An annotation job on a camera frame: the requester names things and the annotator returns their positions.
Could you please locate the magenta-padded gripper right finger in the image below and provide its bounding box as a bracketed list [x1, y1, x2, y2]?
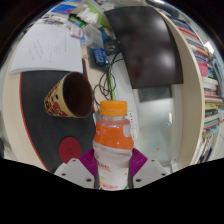
[128, 147, 169, 190]

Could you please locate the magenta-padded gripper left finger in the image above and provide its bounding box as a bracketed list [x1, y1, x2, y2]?
[53, 148, 99, 189]

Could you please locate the orange-capped drink bottle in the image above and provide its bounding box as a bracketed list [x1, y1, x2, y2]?
[91, 100, 135, 191]

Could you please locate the flat round red coaster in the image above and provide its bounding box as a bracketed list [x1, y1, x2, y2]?
[58, 136, 82, 164]

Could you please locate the white power strip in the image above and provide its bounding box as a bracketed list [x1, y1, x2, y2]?
[126, 110, 140, 141]

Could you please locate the black red-edged desk mat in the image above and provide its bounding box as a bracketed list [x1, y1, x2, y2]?
[18, 57, 98, 173]

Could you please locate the yellow patterned paper cup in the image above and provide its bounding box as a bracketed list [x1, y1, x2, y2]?
[43, 71, 94, 119]

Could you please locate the bookshelf with books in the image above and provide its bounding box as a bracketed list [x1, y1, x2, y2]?
[168, 14, 224, 165]

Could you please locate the blue electronic board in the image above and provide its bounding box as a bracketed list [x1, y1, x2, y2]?
[91, 47, 110, 67]

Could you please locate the white paper sheet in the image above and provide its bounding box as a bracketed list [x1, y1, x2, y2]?
[9, 23, 84, 75]

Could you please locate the black computer monitor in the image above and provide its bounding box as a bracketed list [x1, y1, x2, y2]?
[103, 5, 185, 90]

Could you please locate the white tissue pack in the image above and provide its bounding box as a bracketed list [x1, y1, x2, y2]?
[76, 7, 100, 25]

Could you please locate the black cable bundle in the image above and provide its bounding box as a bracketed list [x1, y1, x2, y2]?
[92, 53, 124, 111]

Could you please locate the green cable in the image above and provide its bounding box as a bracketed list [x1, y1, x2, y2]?
[105, 63, 118, 102]

